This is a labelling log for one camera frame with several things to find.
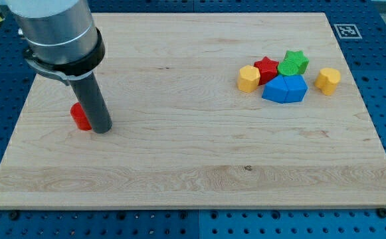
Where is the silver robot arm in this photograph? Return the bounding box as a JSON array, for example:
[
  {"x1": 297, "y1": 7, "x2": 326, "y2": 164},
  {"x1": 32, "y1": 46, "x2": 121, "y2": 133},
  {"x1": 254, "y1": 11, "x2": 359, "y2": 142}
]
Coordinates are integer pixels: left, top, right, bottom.
[{"x1": 0, "y1": 0, "x2": 105, "y2": 85}]

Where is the blue triangle block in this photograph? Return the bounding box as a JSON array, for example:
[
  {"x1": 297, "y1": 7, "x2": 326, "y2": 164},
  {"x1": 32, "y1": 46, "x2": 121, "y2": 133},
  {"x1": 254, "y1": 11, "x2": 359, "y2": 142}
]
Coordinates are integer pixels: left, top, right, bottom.
[{"x1": 262, "y1": 75, "x2": 288, "y2": 104}]

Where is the wooden board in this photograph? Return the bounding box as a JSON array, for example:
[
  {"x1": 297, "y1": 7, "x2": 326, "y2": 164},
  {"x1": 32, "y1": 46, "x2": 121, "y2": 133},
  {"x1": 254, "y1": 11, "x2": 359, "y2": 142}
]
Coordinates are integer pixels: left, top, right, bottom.
[{"x1": 0, "y1": 13, "x2": 386, "y2": 210}]

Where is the yellow hexagon block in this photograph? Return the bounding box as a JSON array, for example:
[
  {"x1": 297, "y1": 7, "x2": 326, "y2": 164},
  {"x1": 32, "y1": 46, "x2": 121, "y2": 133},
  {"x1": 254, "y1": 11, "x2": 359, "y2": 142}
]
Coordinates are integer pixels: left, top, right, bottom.
[{"x1": 237, "y1": 65, "x2": 260, "y2": 93}]

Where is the red star block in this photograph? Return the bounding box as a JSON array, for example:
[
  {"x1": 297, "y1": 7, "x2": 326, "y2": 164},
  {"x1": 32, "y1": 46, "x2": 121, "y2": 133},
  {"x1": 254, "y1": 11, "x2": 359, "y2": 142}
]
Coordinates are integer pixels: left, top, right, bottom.
[{"x1": 254, "y1": 56, "x2": 279, "y2": 86}]

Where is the blue pentagon block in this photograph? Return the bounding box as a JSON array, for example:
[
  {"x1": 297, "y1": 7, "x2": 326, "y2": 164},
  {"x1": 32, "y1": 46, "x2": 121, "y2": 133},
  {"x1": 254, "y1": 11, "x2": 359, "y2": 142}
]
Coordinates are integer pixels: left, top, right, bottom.
[{"x1": 284, "y1": 75, "x2": 308, "y2": 103}]

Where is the green cylinder block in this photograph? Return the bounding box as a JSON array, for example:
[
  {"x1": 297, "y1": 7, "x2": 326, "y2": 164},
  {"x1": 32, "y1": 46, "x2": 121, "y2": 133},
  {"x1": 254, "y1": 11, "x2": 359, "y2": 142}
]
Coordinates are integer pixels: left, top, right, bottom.
[{"x1": 277, "y1": 60, "x2": 299, "y2": 76}]

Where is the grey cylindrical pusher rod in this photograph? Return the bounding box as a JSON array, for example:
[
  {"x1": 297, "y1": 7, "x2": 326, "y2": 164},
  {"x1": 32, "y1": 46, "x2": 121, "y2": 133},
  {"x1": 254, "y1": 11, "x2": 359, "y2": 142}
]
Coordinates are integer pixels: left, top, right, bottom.
[{"x1": 69, "y1": 72, "x2": 112, "y2": 133}]

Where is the red cylinder block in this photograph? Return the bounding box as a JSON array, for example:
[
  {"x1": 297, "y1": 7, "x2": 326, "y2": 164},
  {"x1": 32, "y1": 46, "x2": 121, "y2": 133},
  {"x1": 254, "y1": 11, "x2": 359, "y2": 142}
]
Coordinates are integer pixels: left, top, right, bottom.
[{"x1": 70, "y1": 102, "x2": 92, "y2": 131}]

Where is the green star block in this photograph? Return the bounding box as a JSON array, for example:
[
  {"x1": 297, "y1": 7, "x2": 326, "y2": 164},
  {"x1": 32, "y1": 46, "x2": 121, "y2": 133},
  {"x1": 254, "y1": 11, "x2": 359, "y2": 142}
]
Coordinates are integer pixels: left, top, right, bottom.
[{"x1": 284, "y1": 50, "x2": 309, "y2": 74}]

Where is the yellow heart block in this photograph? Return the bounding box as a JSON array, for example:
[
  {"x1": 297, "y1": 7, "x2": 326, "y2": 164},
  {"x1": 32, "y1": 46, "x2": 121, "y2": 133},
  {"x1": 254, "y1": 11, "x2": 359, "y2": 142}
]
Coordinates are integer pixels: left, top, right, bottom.
[{"x1": 314, "y1": 68, "x2": 341, "y2": 96}]

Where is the white fiducial marker tag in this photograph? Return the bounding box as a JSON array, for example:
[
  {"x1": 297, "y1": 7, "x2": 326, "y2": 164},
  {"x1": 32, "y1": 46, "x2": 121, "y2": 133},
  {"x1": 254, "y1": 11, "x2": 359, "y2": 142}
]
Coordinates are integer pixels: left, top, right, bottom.
[{"x1": 334, "y1": 23, "x2": 362, "y2": 39}]

